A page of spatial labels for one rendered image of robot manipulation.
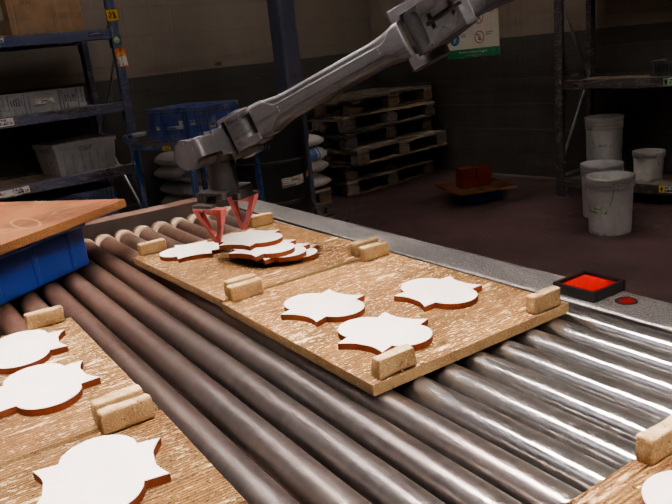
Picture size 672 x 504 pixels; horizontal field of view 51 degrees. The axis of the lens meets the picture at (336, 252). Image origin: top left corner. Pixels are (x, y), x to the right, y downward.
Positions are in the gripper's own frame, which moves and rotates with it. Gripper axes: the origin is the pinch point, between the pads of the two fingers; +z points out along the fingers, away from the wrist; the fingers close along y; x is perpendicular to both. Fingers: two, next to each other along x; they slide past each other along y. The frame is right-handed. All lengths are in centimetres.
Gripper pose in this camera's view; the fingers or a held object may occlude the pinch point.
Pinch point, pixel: (230, 232)
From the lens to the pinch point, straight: 142.9
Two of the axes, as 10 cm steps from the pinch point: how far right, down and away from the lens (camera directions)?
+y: 4.2, -3.0, 8.6
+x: -9.0, -0.4, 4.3
